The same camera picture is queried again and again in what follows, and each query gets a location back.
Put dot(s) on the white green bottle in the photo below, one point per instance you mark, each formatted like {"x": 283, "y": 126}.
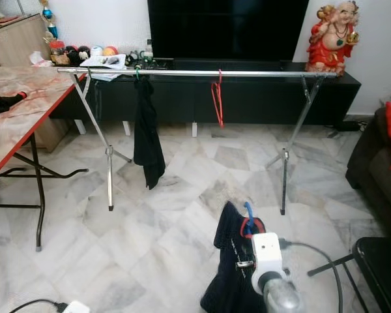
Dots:
{"x": 147, "y": 53}

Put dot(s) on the black flat screen television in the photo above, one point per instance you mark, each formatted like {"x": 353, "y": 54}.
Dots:
{"x": 228, "y": 29}

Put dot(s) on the navy garment with red trim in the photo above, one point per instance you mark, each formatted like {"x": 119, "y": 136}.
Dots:
{"x": 228, "y": 274}

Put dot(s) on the red laughing Buddha statue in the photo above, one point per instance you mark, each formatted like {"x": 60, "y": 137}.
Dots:
{"x": 332, "y": 45}

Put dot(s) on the black garment on green hanger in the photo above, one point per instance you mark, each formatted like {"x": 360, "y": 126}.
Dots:
{"x": 148, "y": 140}

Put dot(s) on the green plastic hanger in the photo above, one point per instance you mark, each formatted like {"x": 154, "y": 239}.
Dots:
{"x": 137, "y": 74}

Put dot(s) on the blue plastic hanger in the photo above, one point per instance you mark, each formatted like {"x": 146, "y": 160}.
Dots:
{"x": 250, "y": 218}

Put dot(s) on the red plastic hanger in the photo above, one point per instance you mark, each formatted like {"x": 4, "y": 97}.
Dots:
{"x": 219, "y": 78}

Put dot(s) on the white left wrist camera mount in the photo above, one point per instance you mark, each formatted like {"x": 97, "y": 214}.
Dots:
{"x": 76, "y": 308}

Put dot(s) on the pink tissue pack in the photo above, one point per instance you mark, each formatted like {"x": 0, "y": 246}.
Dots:
{"x": 40, "y": 60}

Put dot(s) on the blue gold trophy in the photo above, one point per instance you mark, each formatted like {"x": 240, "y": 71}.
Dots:
{"x": 51, "y": 23}

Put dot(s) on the black folding chair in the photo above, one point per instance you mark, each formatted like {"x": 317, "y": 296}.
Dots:
{"x": 384, "y": 267}

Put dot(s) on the black power strip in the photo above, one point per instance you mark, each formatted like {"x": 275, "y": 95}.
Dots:
{"x": 345, "y": 125}

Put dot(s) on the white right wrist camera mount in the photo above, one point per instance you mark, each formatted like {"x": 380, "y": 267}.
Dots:
{"x": 267, "y": 254}

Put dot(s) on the marble pattern folding table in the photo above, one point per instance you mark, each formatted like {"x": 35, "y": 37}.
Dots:
{"x": 19, "y": 111}

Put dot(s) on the plain black garment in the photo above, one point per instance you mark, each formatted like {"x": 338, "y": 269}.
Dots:
{"x": 0, "y": 111}

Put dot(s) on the dark brown sofa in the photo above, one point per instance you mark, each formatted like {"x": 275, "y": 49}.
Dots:
{"x": 371, "y": 176}

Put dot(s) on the red lidded jar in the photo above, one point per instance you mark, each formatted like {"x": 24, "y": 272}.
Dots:
{"x": 57, "y": 53}

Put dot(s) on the orange ball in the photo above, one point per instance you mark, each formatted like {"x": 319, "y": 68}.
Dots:
{"x": 110, "y": 50}

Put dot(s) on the steel clothes rack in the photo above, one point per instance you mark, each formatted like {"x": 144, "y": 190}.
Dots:
{"x": 241, "y": 74}

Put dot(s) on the black round plush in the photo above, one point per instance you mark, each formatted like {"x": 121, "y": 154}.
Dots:
{"x": 78, "y": 53}

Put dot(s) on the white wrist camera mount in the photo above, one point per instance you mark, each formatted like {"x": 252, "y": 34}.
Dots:
{"x": 76, "y": 308}
{"x": 267, "y": 254}

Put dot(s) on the white blue ball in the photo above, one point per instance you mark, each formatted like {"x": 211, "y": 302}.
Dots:
{"x": 96, "y": 51}

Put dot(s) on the stack of white papers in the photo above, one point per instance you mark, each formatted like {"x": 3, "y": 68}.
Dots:
{"x": 104, "y": 63}

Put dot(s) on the light wooden cabinet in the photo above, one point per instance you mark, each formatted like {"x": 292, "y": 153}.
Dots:
{"x": 16, "y": 42}

